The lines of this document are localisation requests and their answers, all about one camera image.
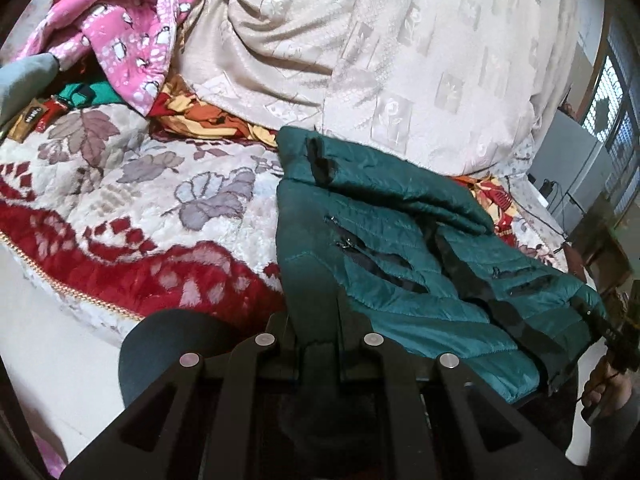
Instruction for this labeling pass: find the orange yellow patterned cloth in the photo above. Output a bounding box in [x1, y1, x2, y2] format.
[149, 74, 280, 148]

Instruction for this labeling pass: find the black cable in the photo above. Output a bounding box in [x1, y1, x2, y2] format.
[505, 175, 586, 281]

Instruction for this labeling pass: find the green puffer jacket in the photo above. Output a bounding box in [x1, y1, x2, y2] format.
[275, 126, 608, 411]

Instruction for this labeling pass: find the person's right hand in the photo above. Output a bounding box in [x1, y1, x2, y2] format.
[582, 355, 633, 418]

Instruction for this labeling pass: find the window grille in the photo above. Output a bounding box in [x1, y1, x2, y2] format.
[581, 52, 640, 217]

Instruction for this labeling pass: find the grey cloth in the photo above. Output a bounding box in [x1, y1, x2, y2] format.
[0, 52, 62, 128]

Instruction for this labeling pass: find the white bed base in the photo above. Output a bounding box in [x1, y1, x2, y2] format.
[0, 237, 146, 466]

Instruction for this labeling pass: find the dark wooden furniture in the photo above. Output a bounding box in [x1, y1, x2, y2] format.
[567, 199, 635, 293]

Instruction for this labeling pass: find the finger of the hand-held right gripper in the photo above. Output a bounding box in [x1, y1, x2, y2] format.
[572, 297, 616, 346]

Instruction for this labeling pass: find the person's right forearm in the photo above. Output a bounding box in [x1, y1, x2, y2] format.
[585, 390, 640, 480]

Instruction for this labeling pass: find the pink penguin fleece garment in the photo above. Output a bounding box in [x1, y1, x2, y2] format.
[22, 0, 218, 117]

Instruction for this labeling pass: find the red striped patterned cloth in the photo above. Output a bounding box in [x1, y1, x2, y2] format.
[450, 174, 528, 248]

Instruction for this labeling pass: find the white refrigerator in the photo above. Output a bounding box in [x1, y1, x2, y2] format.
[529, 109, 617, 218]

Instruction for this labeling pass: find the floral red and white blanket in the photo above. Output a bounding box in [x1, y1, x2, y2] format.
[0, 102, 576, 348]

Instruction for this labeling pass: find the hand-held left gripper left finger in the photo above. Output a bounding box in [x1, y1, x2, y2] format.
[62, 312, 302, 480]

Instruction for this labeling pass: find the beige embossed quilt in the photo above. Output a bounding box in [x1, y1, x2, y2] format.
[170, 0, 608, 178]

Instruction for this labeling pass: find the green cloth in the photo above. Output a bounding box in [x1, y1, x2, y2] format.
[54, 81, 128, 110]

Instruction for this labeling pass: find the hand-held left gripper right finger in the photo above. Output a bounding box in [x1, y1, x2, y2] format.
[339, 305, 583, 480]

